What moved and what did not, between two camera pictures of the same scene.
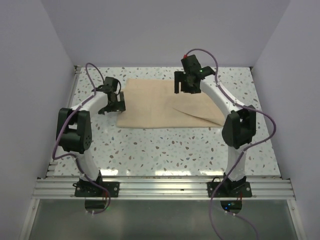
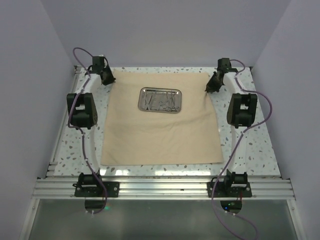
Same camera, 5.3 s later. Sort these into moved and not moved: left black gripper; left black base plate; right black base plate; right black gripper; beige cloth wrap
Moved: beige cloth wrap; right black gripper; left black gripper
Not moved: right black base plate; left black base plate
